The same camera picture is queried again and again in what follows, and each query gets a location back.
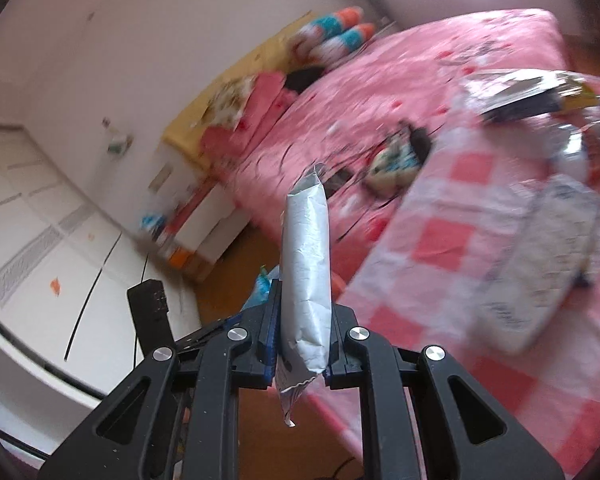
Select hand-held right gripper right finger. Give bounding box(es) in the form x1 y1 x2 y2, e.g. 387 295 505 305
324 302 566 480

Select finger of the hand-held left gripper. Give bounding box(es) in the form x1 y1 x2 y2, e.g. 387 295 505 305
174 313 242 357

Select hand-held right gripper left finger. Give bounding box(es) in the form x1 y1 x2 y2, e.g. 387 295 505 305
37 279 283 480

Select light blue plastic wrapper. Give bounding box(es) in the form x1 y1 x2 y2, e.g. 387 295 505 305
241 265 282 322

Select silver foil wrapper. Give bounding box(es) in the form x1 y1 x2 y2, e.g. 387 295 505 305
274 162 333 428

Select white nightstand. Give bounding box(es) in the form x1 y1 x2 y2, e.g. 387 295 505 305
152 146 251 282

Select white wardrobe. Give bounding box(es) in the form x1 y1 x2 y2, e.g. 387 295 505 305
0 124 201 403

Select red white checkered tablecloth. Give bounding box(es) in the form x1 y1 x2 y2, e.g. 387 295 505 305
306 72 600 478

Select dark flat device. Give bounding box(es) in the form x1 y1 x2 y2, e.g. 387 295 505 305
329 166 354 192

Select yellow headboard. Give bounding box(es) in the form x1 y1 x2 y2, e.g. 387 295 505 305
161 10 316 171

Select floral pillow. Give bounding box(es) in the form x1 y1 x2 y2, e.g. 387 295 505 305
206 77 257 129

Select pink folded blanket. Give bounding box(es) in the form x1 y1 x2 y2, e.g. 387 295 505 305
200 72 288 171

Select large white packet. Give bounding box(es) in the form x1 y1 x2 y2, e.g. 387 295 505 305
472 172 600 353

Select black power adapter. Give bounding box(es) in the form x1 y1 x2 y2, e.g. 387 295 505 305
409 127 437 162

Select black cloth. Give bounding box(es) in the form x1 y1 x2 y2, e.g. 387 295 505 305
284 66 327 94

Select bed with pink sheet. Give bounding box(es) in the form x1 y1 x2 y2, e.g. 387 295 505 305
200 8 568 281

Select yellow snack wrapper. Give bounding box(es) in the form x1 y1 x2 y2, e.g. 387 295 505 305
460 67 600 126

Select thin black cable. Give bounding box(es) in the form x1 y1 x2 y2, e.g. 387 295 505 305
63 234 123 362

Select small wall sticker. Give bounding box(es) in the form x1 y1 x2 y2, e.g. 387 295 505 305
101 117 132 159

